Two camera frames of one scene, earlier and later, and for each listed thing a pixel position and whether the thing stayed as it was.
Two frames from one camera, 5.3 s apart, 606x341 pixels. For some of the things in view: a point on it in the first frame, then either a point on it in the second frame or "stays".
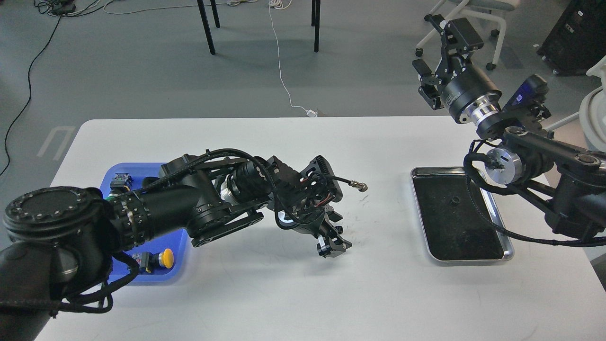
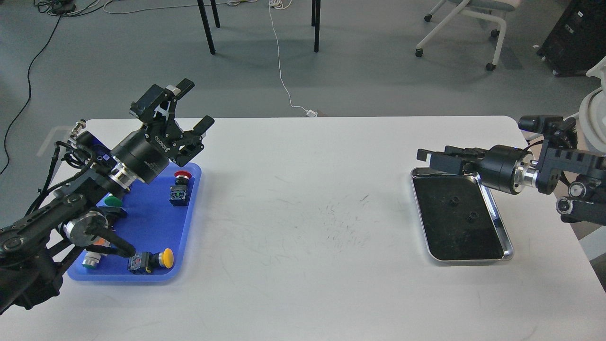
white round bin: x=592 y=112 stays
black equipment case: x=577 y=40 stays
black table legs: x=315 y=21 stays
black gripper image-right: x=472 y=95 to x=495 y=166
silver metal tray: x=456 y=227 stays
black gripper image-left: x=315 y=220 to x=146 y=154
